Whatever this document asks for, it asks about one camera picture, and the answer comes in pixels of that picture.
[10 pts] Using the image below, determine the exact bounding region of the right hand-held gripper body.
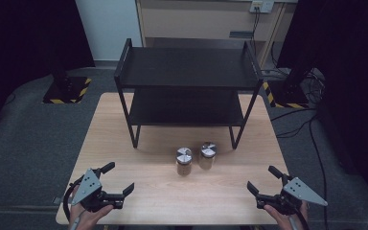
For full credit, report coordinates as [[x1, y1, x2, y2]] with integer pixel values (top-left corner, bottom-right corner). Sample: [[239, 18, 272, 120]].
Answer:
[[255, 173, 329, 217]]

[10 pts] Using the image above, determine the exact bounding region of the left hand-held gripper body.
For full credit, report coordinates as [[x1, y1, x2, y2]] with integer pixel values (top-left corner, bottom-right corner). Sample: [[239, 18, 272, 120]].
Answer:
[[71, 168, 126, 214]]

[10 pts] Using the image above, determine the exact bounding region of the tan spice jar silver lid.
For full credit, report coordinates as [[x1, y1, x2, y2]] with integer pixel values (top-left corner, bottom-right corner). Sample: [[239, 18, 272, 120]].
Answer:
[[198, 141, 219, 171]]

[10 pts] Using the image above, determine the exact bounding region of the brown spice jar silver lid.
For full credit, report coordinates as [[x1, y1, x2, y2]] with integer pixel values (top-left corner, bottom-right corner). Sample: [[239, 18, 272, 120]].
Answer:
[[175, 147, 194, 177]]

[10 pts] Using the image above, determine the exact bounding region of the black two-tier metal shelf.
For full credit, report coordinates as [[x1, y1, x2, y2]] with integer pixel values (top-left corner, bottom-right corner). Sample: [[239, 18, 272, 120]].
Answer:
[[113, 37, 265, 150]]

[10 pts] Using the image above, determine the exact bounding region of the person's left hand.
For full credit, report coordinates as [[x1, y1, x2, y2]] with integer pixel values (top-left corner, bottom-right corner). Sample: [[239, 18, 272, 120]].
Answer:
[[68, 185, 115, 230]]

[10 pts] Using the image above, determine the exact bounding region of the person's right hand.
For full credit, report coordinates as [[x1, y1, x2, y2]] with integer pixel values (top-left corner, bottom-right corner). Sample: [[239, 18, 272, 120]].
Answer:
[[263, 200, 310, 230]]

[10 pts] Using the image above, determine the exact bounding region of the striped black stand base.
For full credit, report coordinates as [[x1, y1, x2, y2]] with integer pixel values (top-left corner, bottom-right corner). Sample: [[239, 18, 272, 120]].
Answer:
[[42, 76, 93, 104], [263, 80, 311, 109]]

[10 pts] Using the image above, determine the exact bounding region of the dark curtain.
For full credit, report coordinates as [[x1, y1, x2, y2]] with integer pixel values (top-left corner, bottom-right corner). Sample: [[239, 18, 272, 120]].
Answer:
[[276, 0, 368, 199], [0, 0, 96, 145]]

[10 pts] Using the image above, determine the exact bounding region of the gray cabinet label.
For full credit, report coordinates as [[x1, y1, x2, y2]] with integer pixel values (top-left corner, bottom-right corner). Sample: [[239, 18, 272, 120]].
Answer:
[[229, 30, 254, 39]]

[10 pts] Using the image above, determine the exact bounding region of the beige cabinet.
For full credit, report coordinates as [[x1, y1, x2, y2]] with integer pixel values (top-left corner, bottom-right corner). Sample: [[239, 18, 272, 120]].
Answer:
[[135, 0, 299, 66]]

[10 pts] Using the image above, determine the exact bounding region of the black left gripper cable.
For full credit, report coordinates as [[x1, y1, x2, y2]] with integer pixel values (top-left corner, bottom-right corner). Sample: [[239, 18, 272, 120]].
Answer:
[[62, 180, 81, 222]]

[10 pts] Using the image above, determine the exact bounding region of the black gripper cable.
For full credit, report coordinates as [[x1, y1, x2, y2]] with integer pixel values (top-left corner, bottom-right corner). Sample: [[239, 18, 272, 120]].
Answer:
[[62, 180, 81, 222], [295, 209, 311, 230]]

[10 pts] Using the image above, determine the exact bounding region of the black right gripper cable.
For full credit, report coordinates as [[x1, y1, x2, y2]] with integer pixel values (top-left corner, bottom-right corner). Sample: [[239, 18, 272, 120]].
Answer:
[[295, 209, 311, 230]]

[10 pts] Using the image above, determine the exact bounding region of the long black floor cable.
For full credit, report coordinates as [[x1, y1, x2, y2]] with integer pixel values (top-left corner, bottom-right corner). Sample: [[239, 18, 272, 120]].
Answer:
[[308, 116, 331, 230]]

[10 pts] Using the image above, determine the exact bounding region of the gray left wrist cord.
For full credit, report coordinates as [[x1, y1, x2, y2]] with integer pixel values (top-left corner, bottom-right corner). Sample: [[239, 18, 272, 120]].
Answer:
[[70, 209, 87, 230]]

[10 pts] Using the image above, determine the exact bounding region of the tangle of black cables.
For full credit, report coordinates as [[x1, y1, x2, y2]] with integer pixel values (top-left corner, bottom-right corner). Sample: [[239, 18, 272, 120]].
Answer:
[[262, 41, 327, 106]]

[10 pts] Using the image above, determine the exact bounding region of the black stand post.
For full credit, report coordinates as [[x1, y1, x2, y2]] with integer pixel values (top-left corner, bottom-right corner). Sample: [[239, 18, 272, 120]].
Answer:
[[49, 47, 73, 94], [284, 32, 320, 94]]

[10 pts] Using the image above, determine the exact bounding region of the black socket cable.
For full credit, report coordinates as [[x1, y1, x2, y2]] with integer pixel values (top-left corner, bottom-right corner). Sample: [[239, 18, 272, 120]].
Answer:
[[251, 7, 261, 44]]

